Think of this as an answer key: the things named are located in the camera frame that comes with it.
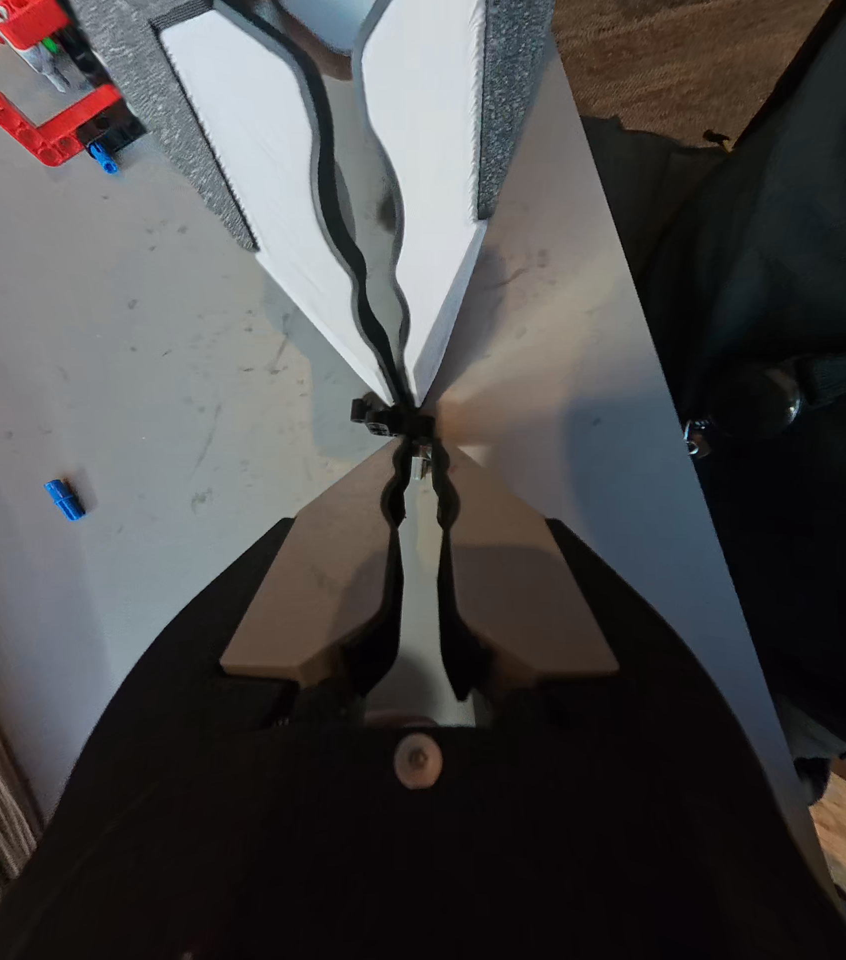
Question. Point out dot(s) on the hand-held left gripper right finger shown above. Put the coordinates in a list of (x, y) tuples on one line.
[(528, 592)]

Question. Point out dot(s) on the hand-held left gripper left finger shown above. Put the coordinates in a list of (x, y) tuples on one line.
[(310, 592)]

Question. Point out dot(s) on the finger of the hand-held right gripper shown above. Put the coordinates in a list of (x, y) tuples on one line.
[(430, 112), (258, 150)]

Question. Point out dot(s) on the grey toy axle connector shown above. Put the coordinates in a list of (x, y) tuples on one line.
[(420, 465)]

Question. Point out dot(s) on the black angled toy beam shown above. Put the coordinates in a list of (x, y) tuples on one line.
[(389, 421)]

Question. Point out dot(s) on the grey desk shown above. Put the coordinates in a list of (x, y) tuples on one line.
[(130, 337)]

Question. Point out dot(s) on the partly built toy car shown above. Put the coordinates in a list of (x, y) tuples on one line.
[(40, 142)]

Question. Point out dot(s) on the blue toy connector pin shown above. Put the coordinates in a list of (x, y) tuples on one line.
[(64, 500)]

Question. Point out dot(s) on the black round buckle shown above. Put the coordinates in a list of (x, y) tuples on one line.
[(756, 405)]

